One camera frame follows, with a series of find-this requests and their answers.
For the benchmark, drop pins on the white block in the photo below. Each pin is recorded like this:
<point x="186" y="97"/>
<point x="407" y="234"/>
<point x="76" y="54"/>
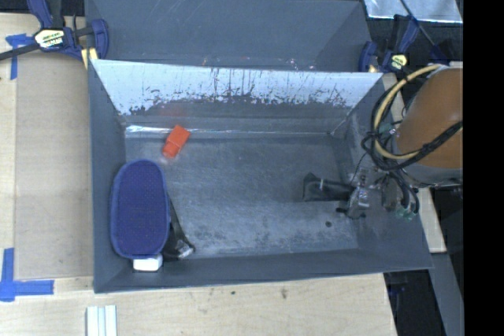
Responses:
<point x="147" y="263"/>

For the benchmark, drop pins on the blue oval case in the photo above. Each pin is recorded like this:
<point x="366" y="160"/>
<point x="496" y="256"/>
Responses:
<point x="138" y="208"/>

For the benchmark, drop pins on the grey metal bin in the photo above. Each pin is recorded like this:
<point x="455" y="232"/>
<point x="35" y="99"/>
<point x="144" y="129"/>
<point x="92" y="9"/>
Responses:
<point x="252" y="193"/>

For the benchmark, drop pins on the black pouch with white band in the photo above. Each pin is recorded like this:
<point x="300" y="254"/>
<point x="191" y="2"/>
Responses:
<point x="327" y="190"/>

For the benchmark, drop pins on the orange-red block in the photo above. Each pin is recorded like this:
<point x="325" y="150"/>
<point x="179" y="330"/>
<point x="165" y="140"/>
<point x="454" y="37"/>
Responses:
<point x="176" y="141"/>

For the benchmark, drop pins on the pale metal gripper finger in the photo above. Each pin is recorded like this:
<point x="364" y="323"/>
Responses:
<point x="363" y="179"/>
<point x="362" y="200"/>

